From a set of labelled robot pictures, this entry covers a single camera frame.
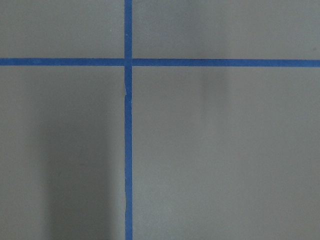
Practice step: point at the blue tape strip wrist view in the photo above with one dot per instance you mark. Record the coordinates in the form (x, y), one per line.
(128, 119)

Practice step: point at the blue tape strip wrist crosswise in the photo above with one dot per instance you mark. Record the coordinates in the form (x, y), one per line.
(161, 62)

